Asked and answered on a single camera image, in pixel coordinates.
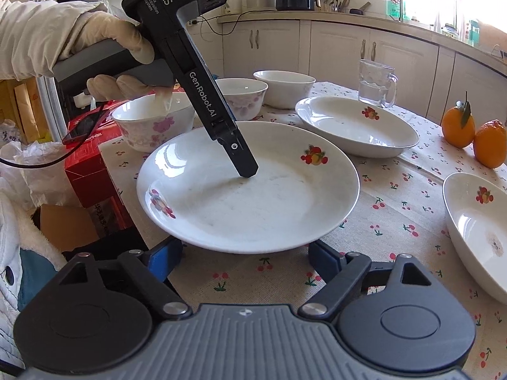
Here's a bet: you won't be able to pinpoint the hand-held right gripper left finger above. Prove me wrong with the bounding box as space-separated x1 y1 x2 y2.
59 237 191 319

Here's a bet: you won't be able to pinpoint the black cable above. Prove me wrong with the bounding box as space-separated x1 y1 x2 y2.
0 103 106 168

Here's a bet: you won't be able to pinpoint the red printed carton box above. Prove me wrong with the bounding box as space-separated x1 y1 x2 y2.
63 101 136 235

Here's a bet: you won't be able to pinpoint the person's left hand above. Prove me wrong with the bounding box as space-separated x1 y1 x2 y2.
75 10 177 102

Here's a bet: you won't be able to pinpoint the orange without leaf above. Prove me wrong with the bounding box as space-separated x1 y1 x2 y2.
473 119 507 169

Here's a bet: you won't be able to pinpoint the black smartphone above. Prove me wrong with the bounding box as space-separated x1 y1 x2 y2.
61 103 112 145

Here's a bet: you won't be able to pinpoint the brown cardboard box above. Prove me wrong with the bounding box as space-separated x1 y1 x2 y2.
39 204 100 252

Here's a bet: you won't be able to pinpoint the white bowl with pink flowers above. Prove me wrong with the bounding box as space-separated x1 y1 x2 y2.
112 93 196 153
214 78 269 123

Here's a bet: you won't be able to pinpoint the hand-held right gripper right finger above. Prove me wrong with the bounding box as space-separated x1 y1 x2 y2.
298 241 432 320

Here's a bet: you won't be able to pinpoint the orange with green leaf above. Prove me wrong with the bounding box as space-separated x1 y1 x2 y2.
441 91 476 149

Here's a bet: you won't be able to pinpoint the person's white fleece clothing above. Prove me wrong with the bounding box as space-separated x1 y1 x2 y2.
0 182 69 369

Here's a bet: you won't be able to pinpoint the chrome kitchen faucet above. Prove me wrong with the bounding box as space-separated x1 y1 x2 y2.
372 0 405 22

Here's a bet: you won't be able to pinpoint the clear glass mug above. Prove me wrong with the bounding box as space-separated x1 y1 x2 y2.
358 59 398 108

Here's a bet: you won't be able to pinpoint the plain white bowl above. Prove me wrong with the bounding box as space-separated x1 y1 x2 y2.
253 70 316 109

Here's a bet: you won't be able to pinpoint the cherry print tablecloth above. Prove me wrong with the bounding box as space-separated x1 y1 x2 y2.
97 81 507 380

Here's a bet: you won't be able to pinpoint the white plastic bag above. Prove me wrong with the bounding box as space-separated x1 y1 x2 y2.
0 138 70 208

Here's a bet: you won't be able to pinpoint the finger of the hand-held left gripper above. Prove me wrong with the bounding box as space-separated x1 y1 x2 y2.
216 126 260 179

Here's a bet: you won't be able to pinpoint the beige kitchen countertop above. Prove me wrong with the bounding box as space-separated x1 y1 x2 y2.
216 8 507 63

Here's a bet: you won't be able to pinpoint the white kitchen cabinets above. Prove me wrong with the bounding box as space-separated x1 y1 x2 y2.
186 19 507 127

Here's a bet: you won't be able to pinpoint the white plate with fruit print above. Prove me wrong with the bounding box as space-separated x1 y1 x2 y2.
136 121 361 255
295 96 420 158
442 172 507 305

